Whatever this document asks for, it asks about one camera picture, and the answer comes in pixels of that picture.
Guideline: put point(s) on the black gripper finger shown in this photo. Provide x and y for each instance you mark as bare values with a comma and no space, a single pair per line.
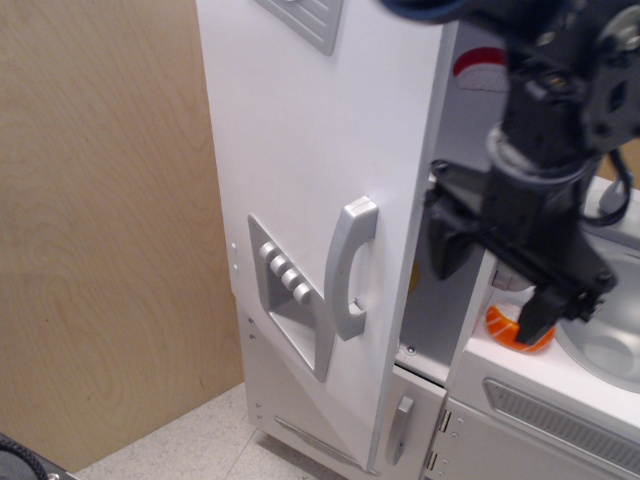
541,313
451,237

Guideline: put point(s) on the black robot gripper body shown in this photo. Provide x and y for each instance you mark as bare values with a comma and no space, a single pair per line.
533,225

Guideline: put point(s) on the white toy fridge door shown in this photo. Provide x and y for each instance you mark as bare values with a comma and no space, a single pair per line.
297,136

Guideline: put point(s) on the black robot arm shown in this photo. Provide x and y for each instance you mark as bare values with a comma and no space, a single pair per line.
573,99

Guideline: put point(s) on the orange salmon sushi toy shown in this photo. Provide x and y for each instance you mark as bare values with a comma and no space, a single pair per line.
501,324

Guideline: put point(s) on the silver toy sink basin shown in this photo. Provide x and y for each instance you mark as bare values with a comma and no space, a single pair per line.
608,344

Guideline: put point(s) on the grey toy faucet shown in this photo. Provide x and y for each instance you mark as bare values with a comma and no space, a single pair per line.
606,197

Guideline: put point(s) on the white toy kitchen counter cabinet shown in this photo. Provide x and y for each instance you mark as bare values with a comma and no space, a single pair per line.
570,411

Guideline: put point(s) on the grey oven vent panel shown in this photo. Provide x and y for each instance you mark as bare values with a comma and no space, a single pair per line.
590,438

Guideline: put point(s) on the red tuna sushi toy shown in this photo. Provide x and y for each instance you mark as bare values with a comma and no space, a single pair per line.
482,69

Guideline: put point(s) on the grey ice dispenser panel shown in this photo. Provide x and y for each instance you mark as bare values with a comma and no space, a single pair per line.
291,302

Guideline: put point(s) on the white lower freezer door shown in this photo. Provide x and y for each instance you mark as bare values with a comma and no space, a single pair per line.
280,407

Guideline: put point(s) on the grey upper door panel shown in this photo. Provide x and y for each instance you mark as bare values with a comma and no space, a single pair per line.
316,21

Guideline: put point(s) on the black equipment corner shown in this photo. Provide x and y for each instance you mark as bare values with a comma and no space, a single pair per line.
20,463

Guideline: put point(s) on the grey toy wall phone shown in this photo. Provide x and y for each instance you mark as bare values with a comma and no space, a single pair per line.
508,280

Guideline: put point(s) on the grey fridge door handle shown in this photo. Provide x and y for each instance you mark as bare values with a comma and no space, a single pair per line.
355,227

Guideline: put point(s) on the grey lower door handle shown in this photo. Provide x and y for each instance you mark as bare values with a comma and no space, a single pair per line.
395,440

